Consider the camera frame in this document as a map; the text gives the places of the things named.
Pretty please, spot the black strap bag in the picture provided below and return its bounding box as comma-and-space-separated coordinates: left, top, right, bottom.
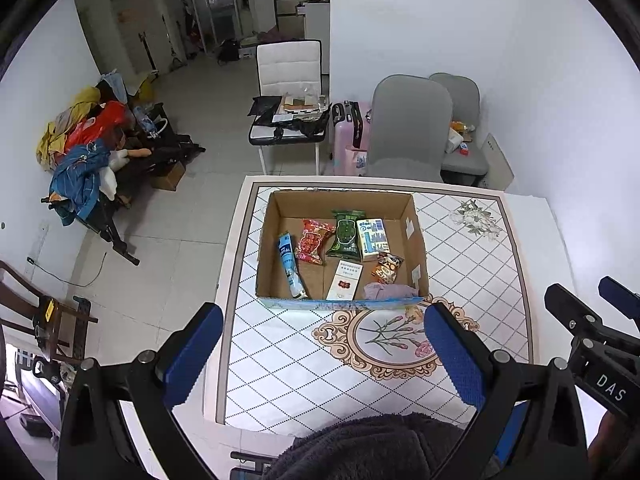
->
272, 112, 328, 138

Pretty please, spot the red plastic bag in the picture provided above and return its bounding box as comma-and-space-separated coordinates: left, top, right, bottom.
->
65, 101, 128, 148

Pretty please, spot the grey upholstered chair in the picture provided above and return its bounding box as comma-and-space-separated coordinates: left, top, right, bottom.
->
363, 74, 454, 183
429, 72, 489, 186

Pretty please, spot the small orange snack packet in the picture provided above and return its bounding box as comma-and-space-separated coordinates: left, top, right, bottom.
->
371, 252, 405, 285

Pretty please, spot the white cloth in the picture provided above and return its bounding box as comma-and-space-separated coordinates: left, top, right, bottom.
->
97, 150, 128, 200

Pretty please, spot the small brown floor box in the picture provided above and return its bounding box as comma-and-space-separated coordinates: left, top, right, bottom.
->
151, 160, 187, 192

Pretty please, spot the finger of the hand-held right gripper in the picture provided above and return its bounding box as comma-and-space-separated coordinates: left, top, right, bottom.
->
598, 276, 640, 321
545, 284, 603, 335

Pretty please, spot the stack of papers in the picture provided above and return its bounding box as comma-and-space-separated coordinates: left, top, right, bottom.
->
280, 91, 331, 116

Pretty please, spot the dark wooden chair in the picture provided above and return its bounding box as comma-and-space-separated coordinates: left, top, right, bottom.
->
0, 260, 99, 366

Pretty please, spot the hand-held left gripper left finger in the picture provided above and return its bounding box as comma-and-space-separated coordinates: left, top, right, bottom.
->
59, 302, 224, 480

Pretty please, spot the black exercise rack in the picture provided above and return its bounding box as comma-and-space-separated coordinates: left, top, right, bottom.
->
41, 102, 206, 267

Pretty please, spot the white carton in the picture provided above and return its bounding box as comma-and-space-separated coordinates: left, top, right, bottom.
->
325, 260, 363, 301

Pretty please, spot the person's dark fleece clothing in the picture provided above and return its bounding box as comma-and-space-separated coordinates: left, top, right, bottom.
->
262, 412, 468, 480

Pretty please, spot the black floor cable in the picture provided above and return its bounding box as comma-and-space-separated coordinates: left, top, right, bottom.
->
26, 250, 108, 288

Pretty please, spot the purple cloth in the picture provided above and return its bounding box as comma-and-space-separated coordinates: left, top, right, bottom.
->
363, 282, 418, 302

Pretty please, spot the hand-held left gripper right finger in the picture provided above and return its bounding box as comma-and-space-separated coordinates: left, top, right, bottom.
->
424, 302, 588, 480

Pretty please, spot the floral diamond-pattern tablecloth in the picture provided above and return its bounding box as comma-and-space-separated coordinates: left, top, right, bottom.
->
215, 182, 532, 426

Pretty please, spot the white blue tissue packet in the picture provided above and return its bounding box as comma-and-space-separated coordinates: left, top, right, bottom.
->
356, 218, 392, 262

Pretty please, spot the cardboard box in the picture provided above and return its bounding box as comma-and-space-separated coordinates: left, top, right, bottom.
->
255, 189, 431, 311

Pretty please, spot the blue tube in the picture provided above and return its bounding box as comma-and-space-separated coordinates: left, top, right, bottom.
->
276, 231, 307, 300

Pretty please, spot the blue striped cloth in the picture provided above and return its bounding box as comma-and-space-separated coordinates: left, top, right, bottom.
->
49, 145, 111, 226

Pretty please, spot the yellow cloth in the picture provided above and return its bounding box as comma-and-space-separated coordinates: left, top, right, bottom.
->
35, 87, 101, 173

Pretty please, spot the pink suitcase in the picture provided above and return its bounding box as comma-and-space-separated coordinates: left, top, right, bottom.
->
327, 101, 373, 177

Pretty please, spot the red snack packet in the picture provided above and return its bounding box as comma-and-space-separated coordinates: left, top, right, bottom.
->
295, 218, 337, 266

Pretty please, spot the beige leaning board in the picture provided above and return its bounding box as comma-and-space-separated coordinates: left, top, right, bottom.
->
477, 132, 515, 192

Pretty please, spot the black backpack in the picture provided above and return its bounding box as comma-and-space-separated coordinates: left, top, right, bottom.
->
216, 39, 242, 65

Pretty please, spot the green snack packet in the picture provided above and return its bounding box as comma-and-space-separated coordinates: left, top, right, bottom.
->
326, 210, 367, 262

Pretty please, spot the white padded chair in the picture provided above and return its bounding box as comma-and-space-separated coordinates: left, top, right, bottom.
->
248, 39, 331, 176

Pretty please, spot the pink gift bag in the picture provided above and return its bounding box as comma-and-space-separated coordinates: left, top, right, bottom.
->
346, 146, 370, 177

